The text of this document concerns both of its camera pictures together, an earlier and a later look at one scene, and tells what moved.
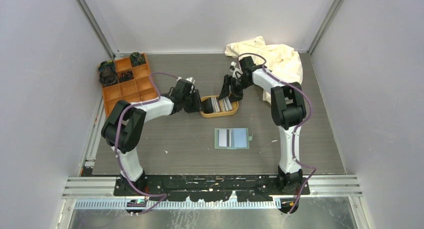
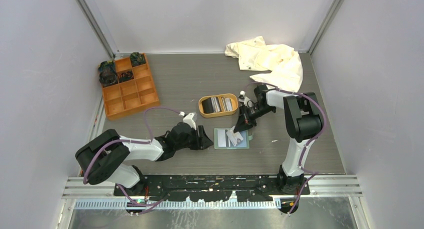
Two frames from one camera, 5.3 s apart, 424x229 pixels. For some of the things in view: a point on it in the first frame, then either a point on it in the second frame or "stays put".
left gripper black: [196, 107] to [202, 141]
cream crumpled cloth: [283, 62] stays put
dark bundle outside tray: [107, 68] stays put
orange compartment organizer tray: [134, 84] stays put
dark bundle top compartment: [137, 58] stays put
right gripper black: [235, 95] to [242, 124]
